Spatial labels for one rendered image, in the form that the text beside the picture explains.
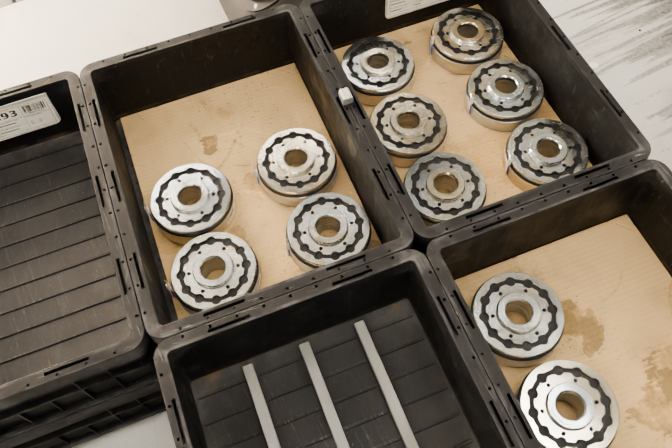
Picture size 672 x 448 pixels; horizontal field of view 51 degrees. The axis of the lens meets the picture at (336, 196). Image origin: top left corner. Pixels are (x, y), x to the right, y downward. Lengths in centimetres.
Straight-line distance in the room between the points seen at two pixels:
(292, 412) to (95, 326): 26
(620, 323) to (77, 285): 64
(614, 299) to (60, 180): 72
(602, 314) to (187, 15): 87
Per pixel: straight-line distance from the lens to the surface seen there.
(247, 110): 100
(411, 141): 91
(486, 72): 100
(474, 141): 96
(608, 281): 90
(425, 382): 81
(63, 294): 92
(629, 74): 127
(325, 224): 87
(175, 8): 135
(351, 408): 80
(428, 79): 102
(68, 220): 97
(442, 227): 77
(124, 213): 82
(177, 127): 100
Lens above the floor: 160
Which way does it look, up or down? 59 degrees down
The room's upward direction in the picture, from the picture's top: 4 degrees counter-clockwise
